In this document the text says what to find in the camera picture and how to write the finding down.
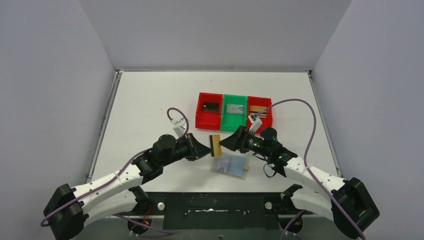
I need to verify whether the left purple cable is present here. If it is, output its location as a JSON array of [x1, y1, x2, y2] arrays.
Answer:
[[40, 107, 190, 239]]

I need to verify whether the purple cable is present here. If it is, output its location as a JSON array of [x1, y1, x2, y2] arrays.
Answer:
[[40, 107, 190, 239], [250, 98, 367, 240]]

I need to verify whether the black credit card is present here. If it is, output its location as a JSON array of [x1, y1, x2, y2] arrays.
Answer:
[[201, 102, 221, 113]]

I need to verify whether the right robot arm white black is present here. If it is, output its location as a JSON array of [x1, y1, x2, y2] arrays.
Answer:
[[219, 126, 380, 239]]

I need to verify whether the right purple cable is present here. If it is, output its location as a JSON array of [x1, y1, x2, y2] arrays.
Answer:
[[250, 98, 367, 240]]

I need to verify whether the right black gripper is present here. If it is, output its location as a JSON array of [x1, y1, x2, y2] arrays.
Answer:
[[220, 125, 272, 157]]

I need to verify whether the left red plastic bin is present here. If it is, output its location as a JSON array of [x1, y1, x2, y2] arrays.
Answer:
[[195, 92, 223, 131]]

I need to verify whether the red plastic bin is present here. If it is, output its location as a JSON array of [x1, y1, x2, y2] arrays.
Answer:
[[195, 92, 223, 131], [246, 96, 273, 135]]

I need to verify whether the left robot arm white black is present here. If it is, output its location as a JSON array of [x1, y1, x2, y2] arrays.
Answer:
[[40, 133, 211, 240]]

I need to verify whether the silver credit card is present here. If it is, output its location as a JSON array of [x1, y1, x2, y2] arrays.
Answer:
[[225, 103, 245, 115]]

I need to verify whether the green plastic bin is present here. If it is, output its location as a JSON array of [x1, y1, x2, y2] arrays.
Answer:
[[219, 94, 248, 132]]

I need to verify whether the right red plastic bin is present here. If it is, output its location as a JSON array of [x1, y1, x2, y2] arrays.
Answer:
[[246, 96, 273, 135]]

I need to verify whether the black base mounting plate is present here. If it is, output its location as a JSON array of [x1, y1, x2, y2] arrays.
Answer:
[[123, 192, 299, 230]]

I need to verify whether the gold credit card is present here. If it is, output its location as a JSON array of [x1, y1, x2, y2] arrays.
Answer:
[[249, 105, 268, 118]]

